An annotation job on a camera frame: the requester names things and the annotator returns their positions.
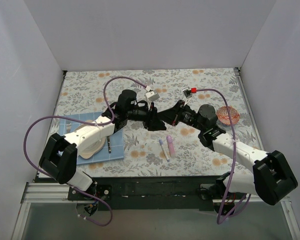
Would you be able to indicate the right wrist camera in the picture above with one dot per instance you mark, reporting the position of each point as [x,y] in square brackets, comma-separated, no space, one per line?
[188,93]

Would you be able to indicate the white pen blue tip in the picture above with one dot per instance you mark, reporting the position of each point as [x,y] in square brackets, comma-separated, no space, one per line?
[165,153]

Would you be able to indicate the pink highlighter pen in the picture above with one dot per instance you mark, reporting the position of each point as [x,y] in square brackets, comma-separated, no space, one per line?
[170,145]

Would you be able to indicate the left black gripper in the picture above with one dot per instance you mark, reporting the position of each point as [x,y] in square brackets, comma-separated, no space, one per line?
[152,117]

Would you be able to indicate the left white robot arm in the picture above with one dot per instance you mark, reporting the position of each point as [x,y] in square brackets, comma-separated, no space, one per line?
[59,158]

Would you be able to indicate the silver fork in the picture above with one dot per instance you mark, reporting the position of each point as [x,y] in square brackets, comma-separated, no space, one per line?
[68,126]

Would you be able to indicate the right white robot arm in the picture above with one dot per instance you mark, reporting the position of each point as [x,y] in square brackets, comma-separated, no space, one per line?
[271,176]

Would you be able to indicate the blue checked placemat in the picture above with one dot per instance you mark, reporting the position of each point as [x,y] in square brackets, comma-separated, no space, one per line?
[116,140]

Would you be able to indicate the red patterned bowl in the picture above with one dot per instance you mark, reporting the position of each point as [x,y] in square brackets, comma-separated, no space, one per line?
[227,114]

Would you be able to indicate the floral tablecloth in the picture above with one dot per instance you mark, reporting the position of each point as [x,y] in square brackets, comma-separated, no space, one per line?
[88,91]

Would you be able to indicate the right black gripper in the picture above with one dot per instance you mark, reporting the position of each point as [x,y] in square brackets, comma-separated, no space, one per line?
[178,112]

